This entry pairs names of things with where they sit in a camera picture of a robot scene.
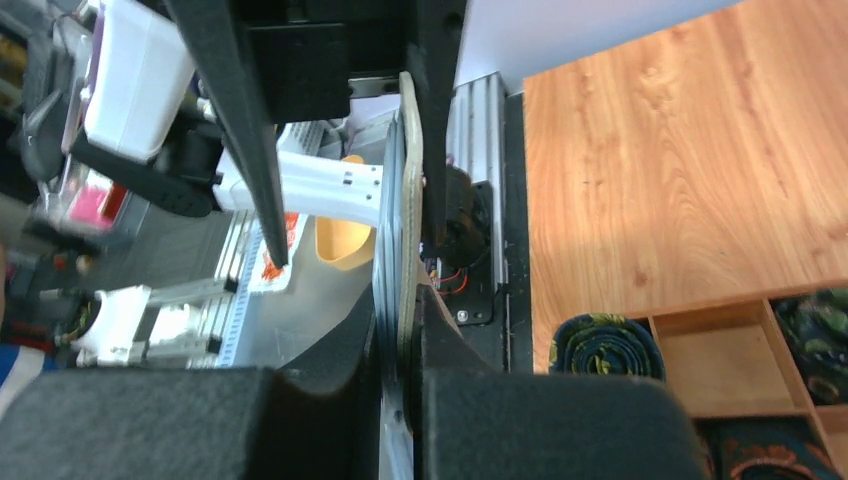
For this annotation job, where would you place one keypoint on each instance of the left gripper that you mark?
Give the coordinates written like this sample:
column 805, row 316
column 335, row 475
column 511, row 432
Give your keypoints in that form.
column 266, row 62

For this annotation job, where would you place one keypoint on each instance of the grey card holder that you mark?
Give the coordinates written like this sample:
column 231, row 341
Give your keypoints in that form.
column 395, row 273

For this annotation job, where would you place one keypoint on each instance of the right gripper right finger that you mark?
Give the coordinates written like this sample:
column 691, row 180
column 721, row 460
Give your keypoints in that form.
column 472, row 421

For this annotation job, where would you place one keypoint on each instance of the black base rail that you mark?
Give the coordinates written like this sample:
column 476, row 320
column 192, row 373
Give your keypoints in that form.
column 475, row 314

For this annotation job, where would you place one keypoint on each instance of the rolled tie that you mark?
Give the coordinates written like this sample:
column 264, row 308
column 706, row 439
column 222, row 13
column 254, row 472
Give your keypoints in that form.
column 605, row 344
column 764, row 448
column 815, row 329

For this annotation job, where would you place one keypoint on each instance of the rolled tie bottom centre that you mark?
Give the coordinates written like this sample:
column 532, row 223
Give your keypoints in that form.
column 764, row 448

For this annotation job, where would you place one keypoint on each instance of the wooden compartment tray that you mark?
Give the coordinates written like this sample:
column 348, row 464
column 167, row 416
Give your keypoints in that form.
column 728, row 359

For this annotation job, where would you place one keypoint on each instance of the rolled tie bottom left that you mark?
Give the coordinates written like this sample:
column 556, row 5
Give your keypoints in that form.
column 605, row 344

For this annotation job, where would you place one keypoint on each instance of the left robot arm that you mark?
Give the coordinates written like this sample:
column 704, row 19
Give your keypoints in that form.
column 149, row 93

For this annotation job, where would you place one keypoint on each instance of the rolled tie middle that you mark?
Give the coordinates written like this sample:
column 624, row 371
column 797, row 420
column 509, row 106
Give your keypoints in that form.
column 815, row 329

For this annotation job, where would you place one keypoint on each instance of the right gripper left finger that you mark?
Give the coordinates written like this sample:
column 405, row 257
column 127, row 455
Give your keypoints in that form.
column 314, row 418

